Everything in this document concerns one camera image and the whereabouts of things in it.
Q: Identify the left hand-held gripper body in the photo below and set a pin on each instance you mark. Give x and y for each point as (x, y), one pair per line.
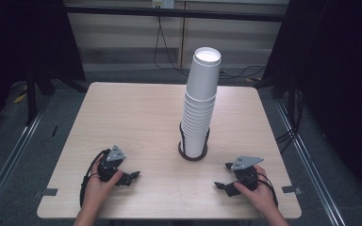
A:
(111, 166)

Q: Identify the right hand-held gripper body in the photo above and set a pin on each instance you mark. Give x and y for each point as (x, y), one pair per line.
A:
(247, 175)

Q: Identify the black cup holder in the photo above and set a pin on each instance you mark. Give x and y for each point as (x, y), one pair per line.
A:
(194, 158)

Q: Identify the stack of white paper cups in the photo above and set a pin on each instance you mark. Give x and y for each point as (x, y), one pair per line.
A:
(201, 103)

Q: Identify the person's right hand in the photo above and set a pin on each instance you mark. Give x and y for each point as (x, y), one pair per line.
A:
(259, 197)

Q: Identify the person's left hand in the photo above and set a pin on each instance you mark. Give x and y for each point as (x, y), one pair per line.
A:
(99, 188)

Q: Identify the grey tape piece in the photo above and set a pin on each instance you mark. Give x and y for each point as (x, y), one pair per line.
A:
(49, 191)
(291, 189)

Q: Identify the black floor tape strip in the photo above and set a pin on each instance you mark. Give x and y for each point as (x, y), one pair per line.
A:
(54, 131)

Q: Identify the dark metal stand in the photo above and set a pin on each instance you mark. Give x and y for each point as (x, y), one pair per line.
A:
(30, 100)

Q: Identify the yellow floor object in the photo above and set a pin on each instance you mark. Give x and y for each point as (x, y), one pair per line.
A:
(20, 97)

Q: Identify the black curtain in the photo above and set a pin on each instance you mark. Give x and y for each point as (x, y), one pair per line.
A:
(19, 40)
(336, 78)

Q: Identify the black horizontal bar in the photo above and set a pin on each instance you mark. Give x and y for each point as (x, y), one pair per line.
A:
(169, 13)

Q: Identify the metal floor rail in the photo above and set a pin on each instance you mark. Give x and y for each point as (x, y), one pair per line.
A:
(12, 150)
(311, 163)

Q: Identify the white wall outlet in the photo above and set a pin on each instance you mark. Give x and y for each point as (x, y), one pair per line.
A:
(163, 3)

